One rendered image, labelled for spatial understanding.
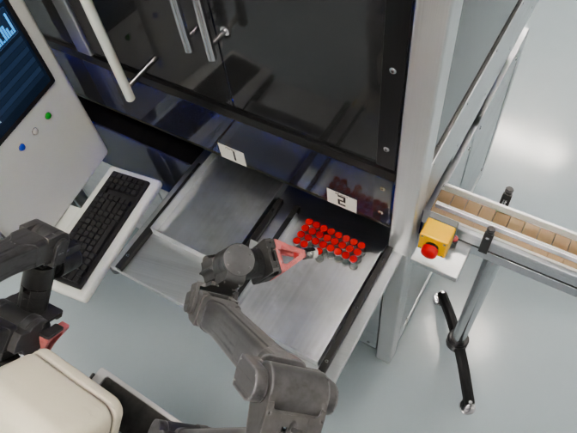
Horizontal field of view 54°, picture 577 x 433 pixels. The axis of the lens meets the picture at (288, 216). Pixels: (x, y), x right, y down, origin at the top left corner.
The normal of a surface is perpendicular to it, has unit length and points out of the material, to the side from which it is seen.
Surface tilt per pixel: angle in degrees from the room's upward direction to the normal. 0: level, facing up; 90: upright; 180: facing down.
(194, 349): 0
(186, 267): 0
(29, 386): 42
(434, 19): 90
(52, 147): 90
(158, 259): 0
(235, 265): 36
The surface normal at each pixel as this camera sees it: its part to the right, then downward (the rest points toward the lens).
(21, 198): 0.92, 0.28
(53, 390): 0.29, -0.89
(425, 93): -0.51, 0.75
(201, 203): -0.09, -0.54
